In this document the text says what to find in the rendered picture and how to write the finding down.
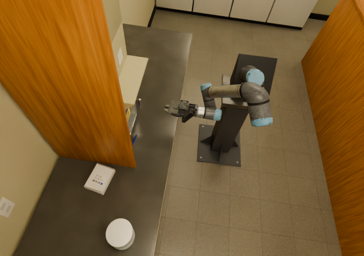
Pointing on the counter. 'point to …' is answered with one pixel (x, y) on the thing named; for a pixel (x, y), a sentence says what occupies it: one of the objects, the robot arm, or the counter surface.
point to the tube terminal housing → (119, 40)
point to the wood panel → (64, 69)
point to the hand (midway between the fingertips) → (166, 108)
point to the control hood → (131, 78)
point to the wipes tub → (120, 234)
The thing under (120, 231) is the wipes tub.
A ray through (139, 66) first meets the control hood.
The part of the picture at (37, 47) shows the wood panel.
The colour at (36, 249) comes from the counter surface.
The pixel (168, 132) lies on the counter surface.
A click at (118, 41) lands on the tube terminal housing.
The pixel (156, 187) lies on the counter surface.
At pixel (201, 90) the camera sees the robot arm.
